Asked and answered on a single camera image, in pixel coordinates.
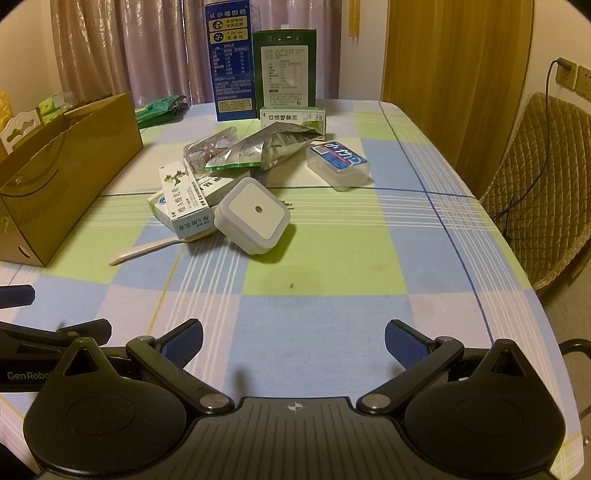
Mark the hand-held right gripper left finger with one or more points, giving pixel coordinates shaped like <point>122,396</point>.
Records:
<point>184,344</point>

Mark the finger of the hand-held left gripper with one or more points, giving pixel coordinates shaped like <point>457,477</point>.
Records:
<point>16,297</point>
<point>32,334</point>

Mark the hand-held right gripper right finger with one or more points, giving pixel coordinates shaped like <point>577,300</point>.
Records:
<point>406,344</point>

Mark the white plastic spoon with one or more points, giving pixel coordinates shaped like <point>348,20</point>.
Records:
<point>138,251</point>

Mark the brown cardboard box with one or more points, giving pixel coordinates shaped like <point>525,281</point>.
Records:
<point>69,184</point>

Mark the white ointment box green print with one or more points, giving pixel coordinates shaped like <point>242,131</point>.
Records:
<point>180,194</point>

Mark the white square night light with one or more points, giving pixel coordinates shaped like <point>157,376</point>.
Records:
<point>254,207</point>

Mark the white tablet box green stripe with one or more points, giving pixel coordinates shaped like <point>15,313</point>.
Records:
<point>212,187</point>

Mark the clear plastic box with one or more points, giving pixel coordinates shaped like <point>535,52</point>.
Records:
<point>198,159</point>

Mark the clear floss box blue label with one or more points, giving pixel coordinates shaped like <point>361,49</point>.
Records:
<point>339,159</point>

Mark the silver foil pouch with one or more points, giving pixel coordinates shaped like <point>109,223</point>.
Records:
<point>277,147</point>

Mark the green and white medicine box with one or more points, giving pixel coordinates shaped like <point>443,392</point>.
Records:
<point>286,117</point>

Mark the checked cloth desktop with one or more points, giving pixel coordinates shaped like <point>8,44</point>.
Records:
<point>323,277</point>

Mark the white carved chair back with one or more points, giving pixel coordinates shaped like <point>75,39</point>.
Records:
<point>21,129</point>

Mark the black curved bar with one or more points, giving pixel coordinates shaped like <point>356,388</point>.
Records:
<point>575,345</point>

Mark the yellow plastic bag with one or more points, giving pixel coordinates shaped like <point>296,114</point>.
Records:
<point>3,110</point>

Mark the green tissue pack bundle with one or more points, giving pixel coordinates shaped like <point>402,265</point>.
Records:
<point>55,108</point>

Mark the chair with quilted cover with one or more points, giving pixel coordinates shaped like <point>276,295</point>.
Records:
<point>545,184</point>

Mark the green snack packet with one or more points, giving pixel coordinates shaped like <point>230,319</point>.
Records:
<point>157,110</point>

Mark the yellow-brown curtain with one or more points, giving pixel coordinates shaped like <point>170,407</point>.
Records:
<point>452,69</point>

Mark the mauve curtain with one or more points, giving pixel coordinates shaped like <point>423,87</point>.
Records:
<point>138,46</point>

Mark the blue milk carton case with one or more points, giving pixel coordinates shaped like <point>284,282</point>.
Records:
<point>233,69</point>

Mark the dark green carton case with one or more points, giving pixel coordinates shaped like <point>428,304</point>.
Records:
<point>284,64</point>

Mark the black charger plug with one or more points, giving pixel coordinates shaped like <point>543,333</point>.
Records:
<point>564,63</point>

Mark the wall socket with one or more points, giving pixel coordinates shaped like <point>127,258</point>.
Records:
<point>584,78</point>
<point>565,76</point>

